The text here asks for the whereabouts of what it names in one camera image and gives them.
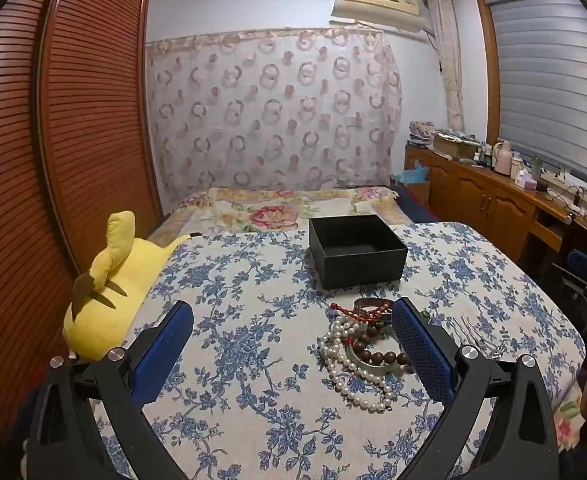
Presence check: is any beige window curtain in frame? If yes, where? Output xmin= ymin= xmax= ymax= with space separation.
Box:
xmin=427 ymin=0 xmax=467 ymax=133

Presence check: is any white air conditioner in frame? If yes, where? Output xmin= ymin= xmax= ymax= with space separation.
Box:
xmin=331 ymin=0 xmax=427 ymax=31

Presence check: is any white pearl necklace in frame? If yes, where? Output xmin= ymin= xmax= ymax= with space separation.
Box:
xmin=317 ymin=316 xmax=399 ymax=413

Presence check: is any pink thermos jug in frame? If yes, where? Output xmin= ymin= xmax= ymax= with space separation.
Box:
xmin=493 ymin=140 xmax=514 ymax=177

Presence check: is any blue bag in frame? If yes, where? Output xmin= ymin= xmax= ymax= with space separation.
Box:
xmin=391 ymin=160 xmax=431 ymax=188

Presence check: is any stack of folded cloths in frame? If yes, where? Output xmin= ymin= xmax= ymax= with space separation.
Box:
xmin=407 ymin=120 xmax=434 ymax=148

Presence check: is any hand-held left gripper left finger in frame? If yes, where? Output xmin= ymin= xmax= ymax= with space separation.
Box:
xmin=23 ymin=301 xmax=196 ymax=480

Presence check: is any blue floral blanket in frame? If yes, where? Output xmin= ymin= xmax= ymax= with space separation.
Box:
xmin=88 ymin=222 xmax=587 ymax=480

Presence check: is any flat brown box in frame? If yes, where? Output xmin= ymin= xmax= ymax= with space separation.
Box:
xmin=432 ymin=130 xmax=479 ymax=161

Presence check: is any grey window blind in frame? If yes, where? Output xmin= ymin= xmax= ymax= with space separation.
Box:
xmin=486 ymin=0 xmax=587 ymax=181

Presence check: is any dark brown bangle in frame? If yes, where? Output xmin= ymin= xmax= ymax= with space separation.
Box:
xmin=353 ymin=297 xmax=397 ymax=322

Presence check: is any brown wooden bead bracelet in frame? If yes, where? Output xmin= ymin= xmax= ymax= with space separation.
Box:
xmin=351 ymin=327 xmax=415 ymax=375

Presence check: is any yellow plush toy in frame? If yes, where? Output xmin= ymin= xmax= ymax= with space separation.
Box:
xmin=63 ymin=210 xmax=196 ymax=361

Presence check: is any black cardboard box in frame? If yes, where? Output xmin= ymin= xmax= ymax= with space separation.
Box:
xmin=308 ymin=214 xmax=409 ymax=291

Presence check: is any flower hair comb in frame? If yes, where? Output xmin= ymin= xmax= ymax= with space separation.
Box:
xmin=466 ymin=317 xmax=500 ymax=361

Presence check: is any wooden cabinet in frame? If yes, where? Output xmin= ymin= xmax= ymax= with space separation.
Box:
xmin=404 ymin=142 xmax=587 ymax=281

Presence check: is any wooden louvered wardrobe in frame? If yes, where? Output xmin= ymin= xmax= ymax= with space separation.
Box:
xmin=0 ymin=0 xmax=166 ymax=451

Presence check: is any black cable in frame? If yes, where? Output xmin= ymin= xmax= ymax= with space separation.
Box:
xmin=546 ymin=185 xmax=587 ymax=226

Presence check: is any patterned cushion headboard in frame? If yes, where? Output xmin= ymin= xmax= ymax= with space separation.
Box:
xmin=144 ymin=27 xmax=404 ymax=193

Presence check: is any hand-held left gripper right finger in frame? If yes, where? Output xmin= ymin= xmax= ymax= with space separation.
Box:
xmin=392 ymin=297 xmax=561 ymax=480

